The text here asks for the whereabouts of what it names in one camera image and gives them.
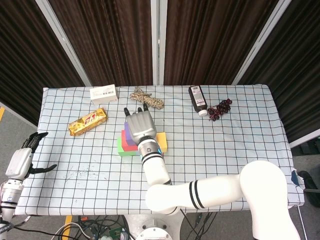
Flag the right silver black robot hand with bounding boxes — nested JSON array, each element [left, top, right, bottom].
[[123, 104, 158, 147]]

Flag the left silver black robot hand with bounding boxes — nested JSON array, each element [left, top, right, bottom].
[[5, 131, 58, 181]]

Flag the purple foam cube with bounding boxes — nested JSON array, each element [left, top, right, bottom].
[[123, 121, 137, 147]]

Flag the red foam cube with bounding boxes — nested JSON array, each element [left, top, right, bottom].
[[121, 129, 139, 152]]

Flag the yellow foam cube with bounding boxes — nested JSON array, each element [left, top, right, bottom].
[[155, 132, 168, 154]]

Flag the green foam cube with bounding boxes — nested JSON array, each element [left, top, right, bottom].
[[116, 136, 140, 158]]

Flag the white cardboard box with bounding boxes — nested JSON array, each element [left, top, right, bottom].
[[89, 84, 119, 105]]

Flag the golden snack package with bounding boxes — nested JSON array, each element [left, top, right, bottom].
[[68, 107, 109, 137]]

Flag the dark brown bottle white cap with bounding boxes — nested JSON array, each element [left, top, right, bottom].
[[187, 85, 209, 118]]

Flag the white black checkered tablecloth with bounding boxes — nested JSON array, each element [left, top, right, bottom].
[[14, 84, 306, 216]]

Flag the dark brown pleated curtain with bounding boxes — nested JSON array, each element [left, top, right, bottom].
[[0, 0, 86, 127], [48, 0, 154, 87], [163, 0, 280, 86], [237, 0, 320, 143]]

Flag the green circuit board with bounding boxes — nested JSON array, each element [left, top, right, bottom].
[[108, 226, 124, 238]]

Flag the black bulky object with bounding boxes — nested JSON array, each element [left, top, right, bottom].
[[291, 144, 320, 207]]

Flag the coiled beige rope bundle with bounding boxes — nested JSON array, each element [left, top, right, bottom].
[[129, 86, 165, 110]]

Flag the white cable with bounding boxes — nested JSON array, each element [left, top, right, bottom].
[[53, 222, 88, 240]]

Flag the dark red bead string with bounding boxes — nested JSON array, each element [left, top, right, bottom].
[[206, 98, 233, 122]]

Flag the white partition frame post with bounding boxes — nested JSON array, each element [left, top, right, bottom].
[[150, 0, 168, 86], [34, 0, 93, 87], [231, 0, 292, 86]]

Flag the black cable tangle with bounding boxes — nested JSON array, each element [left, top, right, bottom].
[[52, 214, 132, 240]]

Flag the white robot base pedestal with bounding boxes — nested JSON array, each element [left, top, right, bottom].
[[124, 212, 187, 240]]

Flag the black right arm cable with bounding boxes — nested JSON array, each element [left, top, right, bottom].
[[179, 209, 201, 233]]

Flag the black cable bunch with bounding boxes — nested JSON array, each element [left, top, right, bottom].
[[192, 212, 218, 240]]

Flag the white partition base rail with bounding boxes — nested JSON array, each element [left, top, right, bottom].
[[288, 136, 320, 149]]

